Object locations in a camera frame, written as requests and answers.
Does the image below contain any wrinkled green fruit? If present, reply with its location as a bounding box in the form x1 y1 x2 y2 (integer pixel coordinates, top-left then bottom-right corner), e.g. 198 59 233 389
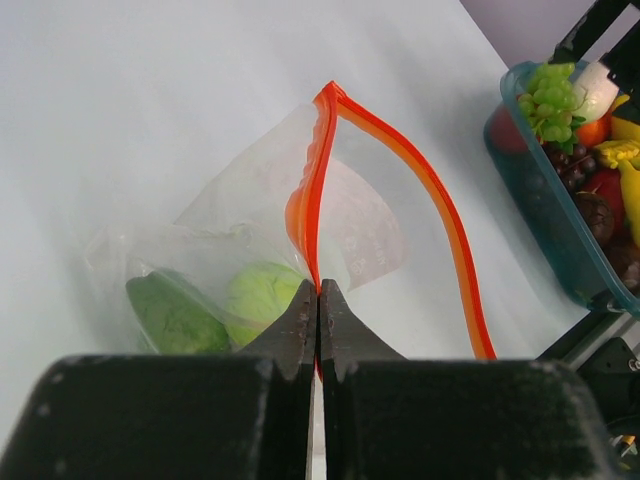
225 261 305 347

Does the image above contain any clear orange zip bag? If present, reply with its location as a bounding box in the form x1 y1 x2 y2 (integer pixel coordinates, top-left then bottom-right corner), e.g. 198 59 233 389
85 83 496 360

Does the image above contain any white radish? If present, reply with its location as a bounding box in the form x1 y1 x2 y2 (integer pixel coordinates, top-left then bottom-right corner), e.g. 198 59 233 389
573 61 619 123

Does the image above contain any green grape bunch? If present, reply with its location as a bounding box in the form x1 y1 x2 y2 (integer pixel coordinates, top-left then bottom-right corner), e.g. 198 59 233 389
518 63 585 154

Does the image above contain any wrinkled dark passion fruit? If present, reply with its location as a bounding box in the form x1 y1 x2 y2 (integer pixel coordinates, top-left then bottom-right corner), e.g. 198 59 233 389
574 192 615 247

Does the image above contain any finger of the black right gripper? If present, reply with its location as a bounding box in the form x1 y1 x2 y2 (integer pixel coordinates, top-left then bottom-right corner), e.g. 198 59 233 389
548 0 639 95

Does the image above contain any dark red apple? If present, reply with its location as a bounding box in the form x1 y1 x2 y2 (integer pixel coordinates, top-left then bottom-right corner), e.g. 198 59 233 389
581 169 626 236

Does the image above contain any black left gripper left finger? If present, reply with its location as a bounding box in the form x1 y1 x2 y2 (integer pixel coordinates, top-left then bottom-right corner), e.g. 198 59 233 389
1 282 317 479

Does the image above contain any purple grape bunch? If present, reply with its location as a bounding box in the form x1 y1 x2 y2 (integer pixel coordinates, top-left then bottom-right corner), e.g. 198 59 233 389
543 143 598 192

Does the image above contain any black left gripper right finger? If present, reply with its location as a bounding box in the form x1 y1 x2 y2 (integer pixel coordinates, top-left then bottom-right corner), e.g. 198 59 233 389
318 280 624 479

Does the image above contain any green bell pepper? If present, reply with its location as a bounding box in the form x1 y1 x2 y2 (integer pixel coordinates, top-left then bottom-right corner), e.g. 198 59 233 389
125 269 231 354

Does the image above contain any teal plastic fruit bin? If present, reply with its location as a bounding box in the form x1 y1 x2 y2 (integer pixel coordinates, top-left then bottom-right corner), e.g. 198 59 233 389
484 61 639 316

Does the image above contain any orange tangerine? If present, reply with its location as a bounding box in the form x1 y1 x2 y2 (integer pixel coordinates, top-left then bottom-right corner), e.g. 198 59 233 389
576 114 611 149

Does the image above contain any yellow banana bunch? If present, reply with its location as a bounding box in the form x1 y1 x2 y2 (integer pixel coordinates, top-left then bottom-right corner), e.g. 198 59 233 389
596 94 639 246

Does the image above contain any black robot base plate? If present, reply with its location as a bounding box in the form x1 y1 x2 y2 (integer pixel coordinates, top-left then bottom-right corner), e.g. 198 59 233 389
534 294 640 480

